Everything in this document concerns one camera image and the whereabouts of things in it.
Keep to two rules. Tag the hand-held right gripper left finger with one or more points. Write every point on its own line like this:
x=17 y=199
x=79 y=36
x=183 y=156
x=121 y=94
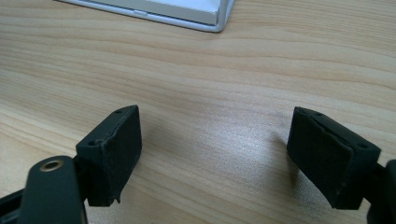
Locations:
x=115 y=155

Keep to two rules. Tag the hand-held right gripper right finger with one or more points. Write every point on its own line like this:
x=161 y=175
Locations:
x=327 y=155

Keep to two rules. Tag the white flat tray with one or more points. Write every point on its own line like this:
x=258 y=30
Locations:
x=174 y=11

